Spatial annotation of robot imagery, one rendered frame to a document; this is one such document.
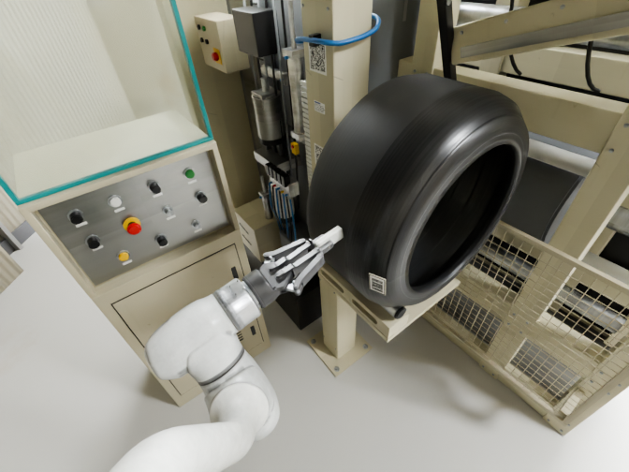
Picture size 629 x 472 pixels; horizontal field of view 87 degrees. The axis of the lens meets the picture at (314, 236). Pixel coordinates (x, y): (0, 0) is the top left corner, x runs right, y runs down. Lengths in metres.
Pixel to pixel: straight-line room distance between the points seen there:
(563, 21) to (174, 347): 1.06
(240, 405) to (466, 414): 1.47
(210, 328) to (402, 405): 1.40
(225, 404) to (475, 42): 1.07
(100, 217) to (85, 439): 1.28
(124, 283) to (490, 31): 1.34
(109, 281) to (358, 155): 0.97
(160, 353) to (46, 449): 1.66
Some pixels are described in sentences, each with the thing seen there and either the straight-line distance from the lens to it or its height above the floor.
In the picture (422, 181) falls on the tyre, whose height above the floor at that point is 1.39.
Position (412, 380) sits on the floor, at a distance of 1.95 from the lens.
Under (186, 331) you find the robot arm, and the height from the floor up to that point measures 1.25.
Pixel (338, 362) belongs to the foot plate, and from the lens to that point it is 1.94.
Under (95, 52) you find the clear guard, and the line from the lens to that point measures 1.05.
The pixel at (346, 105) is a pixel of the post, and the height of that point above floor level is 1.39.
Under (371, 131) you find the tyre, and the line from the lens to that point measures 0.74.
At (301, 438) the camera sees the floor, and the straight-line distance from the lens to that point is 1.82.
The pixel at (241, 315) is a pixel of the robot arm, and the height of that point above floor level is 1.23.
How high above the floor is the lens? 1.74
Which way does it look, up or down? 42 degrees down
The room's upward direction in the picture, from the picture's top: 4 degrees counter-clockwise
